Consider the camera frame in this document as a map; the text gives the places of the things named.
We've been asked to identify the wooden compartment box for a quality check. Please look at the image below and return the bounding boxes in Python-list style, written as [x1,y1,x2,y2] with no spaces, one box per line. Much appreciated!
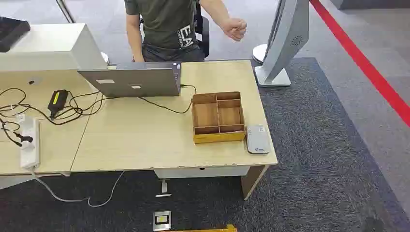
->
[191,91,247,145]

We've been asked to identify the white desk drawer panel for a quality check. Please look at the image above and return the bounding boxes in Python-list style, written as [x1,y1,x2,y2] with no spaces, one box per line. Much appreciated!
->
[153,165,251,180]

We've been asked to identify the grey card case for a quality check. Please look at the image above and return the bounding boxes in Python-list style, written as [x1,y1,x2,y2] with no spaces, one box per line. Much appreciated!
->
[245,124,272,155]

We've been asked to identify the pale wooden desk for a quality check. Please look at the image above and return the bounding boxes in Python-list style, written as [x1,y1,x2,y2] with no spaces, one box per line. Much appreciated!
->
[70,59,278,201]
[0,70,100,190]

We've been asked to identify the grey laptop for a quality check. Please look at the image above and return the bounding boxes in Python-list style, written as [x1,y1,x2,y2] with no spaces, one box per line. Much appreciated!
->
[77,61,182,98]

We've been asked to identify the black office chair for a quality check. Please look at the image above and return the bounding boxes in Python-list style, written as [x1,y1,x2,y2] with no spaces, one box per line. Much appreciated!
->
[193,2,210,59]

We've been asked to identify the person's left hand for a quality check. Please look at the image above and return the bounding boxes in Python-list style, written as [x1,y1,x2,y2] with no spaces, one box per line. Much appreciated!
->
[221,17,248,42]

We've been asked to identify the person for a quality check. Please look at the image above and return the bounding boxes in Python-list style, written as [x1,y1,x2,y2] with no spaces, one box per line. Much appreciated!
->
[124,0,248,63]

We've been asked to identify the silver standing display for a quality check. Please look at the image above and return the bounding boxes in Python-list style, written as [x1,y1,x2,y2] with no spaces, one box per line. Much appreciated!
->
[252,0,310,88]

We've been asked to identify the yellow wooden board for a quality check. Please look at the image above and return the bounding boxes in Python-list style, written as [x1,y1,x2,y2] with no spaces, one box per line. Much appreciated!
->
[169,224,238,232]

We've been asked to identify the metal floor socket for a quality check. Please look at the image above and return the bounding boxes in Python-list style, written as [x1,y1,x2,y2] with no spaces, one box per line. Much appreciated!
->
[152,210,172,232]

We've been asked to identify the black power adapter yellow label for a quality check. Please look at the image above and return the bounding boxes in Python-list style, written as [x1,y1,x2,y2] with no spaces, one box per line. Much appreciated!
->
[47,89,70,118]

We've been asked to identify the white desk partition box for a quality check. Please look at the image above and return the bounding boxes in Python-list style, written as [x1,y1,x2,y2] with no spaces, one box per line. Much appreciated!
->
[0,23,108,72]

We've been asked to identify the metal pole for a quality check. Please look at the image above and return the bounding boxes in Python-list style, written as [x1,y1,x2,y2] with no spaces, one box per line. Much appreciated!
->
[56,0,77,24]

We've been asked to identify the white power strip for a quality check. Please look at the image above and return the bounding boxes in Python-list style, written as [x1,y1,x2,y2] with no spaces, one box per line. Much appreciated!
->
[19,116,41,170]

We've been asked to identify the black plug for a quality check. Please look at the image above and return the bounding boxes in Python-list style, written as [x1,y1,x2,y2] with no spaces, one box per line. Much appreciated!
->
[13,131,34,145]

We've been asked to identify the black device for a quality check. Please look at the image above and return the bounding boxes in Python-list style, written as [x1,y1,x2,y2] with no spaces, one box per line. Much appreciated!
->
[0,16,31,53]

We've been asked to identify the black laptop cable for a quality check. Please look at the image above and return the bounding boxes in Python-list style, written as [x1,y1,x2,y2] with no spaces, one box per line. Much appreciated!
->
[137,84,197,115]

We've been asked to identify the white desk bracket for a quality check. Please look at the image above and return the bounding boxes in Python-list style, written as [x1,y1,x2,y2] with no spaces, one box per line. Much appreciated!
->
[155,179,172,198]

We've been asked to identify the black tangled cable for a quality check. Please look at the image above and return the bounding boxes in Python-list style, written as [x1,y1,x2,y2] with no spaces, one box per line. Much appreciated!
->
[0,88,111,148]

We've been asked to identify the white power strip cable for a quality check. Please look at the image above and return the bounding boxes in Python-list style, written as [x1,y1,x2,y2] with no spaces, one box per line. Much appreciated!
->
[30,169,126,208]

